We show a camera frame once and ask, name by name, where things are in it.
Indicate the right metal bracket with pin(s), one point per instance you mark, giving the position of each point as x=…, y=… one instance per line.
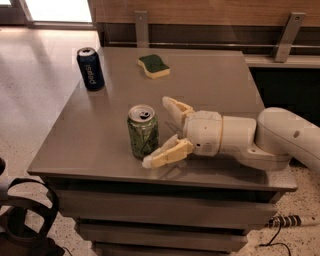
x=289, y=33

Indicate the blue pepsi can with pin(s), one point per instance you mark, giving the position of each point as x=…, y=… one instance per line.
x=90, y=68

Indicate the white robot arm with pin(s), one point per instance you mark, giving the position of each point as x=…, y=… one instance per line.
x=268, y=142

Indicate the left metal bracket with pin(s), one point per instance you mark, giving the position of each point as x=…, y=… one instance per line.
x=142, y=29

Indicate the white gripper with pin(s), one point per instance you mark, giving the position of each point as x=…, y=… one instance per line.
x=203, y=132

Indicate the metal bracket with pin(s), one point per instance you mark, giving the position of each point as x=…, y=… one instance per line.
x=142, y=29
x=289, y=33

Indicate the black headphones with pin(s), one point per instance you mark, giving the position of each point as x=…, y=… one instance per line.
x=25, y=224

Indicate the wooden counter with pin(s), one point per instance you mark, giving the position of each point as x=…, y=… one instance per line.
x=252, y=27

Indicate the white power strip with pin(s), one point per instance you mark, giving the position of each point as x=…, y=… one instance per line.
x=292, y=221

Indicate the green soda can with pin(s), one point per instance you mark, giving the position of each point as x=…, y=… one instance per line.
x=143, y=130

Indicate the green yellow sponge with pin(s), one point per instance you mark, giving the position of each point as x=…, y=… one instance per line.
x=153, y=66

